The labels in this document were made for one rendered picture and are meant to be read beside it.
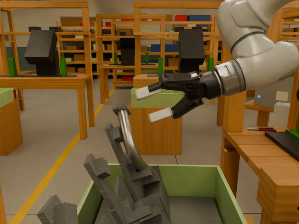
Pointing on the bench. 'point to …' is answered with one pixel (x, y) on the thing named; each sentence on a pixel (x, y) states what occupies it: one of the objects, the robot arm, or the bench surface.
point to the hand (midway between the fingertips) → (147, 106)
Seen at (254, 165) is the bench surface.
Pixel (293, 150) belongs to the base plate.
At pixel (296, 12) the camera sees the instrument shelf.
